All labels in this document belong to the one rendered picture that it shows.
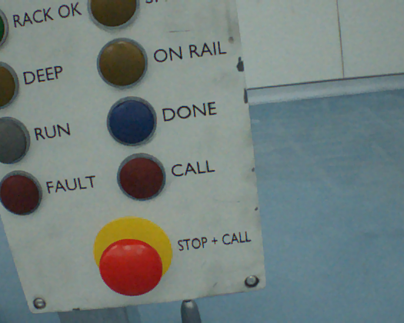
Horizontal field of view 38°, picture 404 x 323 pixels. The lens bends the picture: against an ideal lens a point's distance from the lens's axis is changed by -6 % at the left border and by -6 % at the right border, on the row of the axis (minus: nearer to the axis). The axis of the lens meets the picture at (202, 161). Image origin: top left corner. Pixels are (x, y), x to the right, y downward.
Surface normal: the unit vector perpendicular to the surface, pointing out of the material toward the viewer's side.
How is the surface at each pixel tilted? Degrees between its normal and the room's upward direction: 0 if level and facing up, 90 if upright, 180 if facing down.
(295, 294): 0
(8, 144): 91
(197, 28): 90
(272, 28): 90
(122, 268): 86
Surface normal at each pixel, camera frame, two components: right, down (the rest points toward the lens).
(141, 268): 0.11, 0.32
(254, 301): -0.13, -0.92
